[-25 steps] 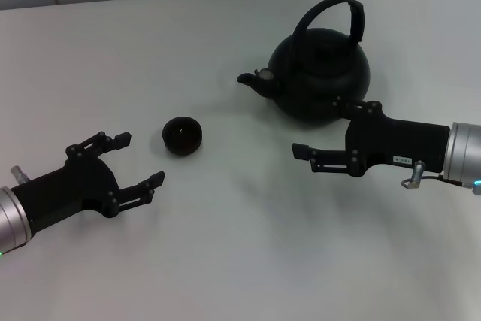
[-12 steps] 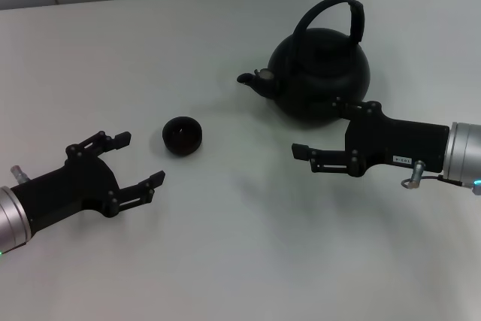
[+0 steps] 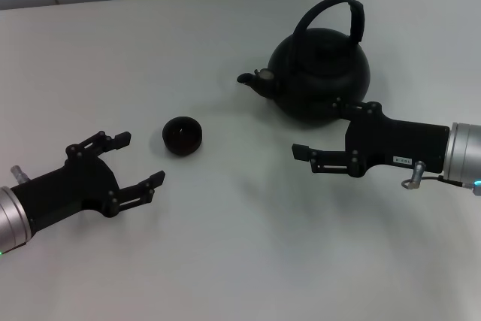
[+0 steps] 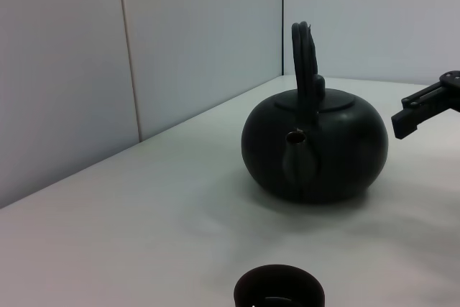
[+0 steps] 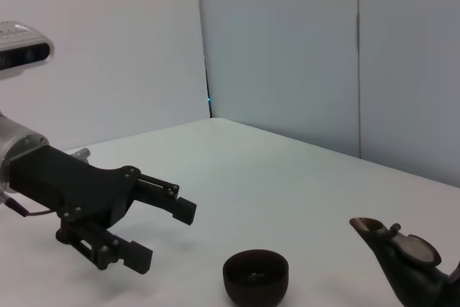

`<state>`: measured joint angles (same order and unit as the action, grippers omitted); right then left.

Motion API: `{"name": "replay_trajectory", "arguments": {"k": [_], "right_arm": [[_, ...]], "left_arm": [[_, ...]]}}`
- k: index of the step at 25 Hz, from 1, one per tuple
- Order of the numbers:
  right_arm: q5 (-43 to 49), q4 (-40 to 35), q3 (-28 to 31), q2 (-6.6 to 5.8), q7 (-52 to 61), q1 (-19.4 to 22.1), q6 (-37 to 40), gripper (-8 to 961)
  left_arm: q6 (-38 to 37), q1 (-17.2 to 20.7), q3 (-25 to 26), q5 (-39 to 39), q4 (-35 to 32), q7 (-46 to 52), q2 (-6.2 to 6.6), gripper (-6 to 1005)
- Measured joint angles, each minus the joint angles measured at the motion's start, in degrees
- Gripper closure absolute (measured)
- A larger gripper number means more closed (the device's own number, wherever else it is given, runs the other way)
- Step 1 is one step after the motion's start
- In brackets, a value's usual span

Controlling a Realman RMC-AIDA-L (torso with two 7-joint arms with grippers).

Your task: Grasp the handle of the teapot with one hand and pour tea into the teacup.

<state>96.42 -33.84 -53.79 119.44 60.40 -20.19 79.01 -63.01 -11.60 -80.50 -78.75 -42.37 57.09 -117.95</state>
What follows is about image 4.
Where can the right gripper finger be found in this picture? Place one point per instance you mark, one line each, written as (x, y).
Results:
(406, 125)

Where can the small black teacup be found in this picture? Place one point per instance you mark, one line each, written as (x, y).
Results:
(278, 285)

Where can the black round teapot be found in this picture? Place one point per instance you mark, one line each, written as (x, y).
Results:
(341, 163)

